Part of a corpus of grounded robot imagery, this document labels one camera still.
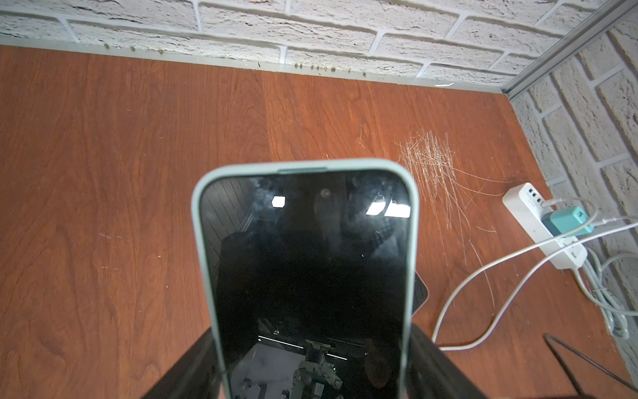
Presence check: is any pink-cased smartphone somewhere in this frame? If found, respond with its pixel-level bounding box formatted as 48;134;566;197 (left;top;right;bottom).
412;273;430;315

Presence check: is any power strip grey cord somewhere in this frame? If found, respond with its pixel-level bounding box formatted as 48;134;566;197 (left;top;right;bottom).
570;246;638;341

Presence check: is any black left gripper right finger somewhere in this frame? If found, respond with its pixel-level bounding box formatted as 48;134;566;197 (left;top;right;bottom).
405;324;486;398

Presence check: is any aluminium frame post right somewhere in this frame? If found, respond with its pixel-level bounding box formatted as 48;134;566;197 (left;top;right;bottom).
502;0;637;100

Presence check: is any teal USB charger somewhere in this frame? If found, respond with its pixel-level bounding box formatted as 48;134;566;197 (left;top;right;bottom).
541;206;594;236

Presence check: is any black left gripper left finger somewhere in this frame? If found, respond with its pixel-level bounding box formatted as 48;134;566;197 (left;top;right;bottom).
142;329;221;399

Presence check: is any green-cased smartphone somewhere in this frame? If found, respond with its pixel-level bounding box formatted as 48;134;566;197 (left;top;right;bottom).
191;159;419;398

